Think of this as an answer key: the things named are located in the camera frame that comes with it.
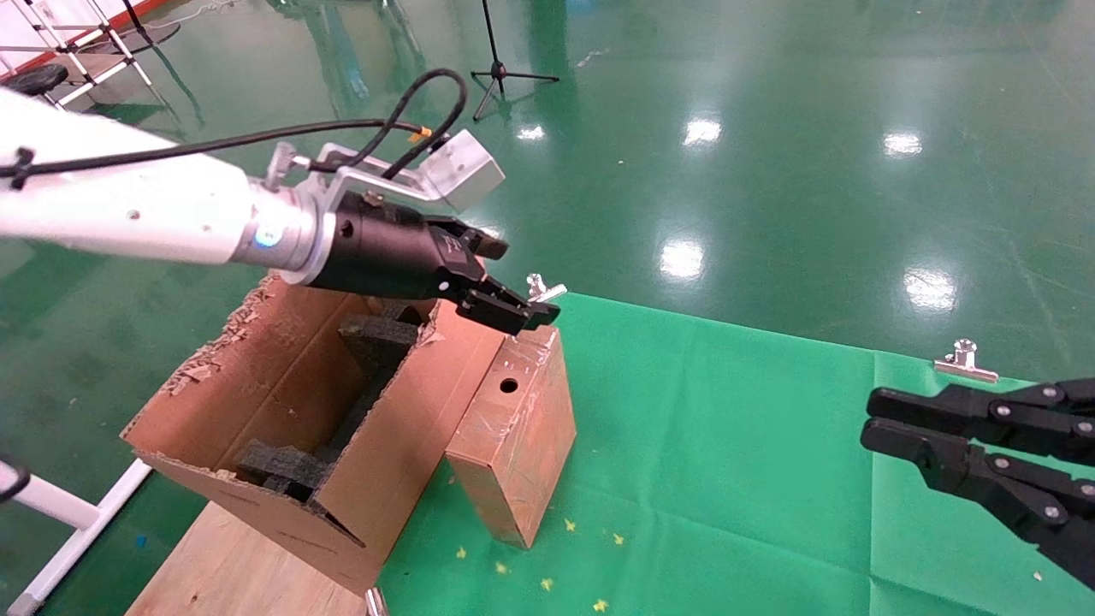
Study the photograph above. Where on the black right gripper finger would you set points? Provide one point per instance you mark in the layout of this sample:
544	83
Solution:
1009	496
1009	415

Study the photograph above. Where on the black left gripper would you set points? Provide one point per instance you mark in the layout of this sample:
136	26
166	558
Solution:
385	252

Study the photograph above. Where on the small brown cardboard box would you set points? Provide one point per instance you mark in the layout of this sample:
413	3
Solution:
513	445

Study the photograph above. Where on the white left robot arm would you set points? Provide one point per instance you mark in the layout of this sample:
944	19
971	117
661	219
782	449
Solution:
128	197

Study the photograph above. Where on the large open cardboard carton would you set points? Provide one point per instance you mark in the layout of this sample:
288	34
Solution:
402	462

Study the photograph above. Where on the large black foam insert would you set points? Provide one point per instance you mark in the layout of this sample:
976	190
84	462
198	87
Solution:
376	342

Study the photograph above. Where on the black tripod stand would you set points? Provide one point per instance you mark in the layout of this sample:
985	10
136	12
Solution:
498	73

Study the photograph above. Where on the green table cloth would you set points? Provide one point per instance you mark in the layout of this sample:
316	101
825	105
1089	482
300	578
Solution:
727	445

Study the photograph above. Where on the low black foam insert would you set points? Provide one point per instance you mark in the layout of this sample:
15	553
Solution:
282	469

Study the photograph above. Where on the black round stool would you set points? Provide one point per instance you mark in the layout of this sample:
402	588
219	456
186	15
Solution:
38	79

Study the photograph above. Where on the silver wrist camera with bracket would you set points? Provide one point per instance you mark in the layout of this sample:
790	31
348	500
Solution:
466	171

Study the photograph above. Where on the white tube rack frame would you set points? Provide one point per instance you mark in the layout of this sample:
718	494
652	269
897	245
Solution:
103	64

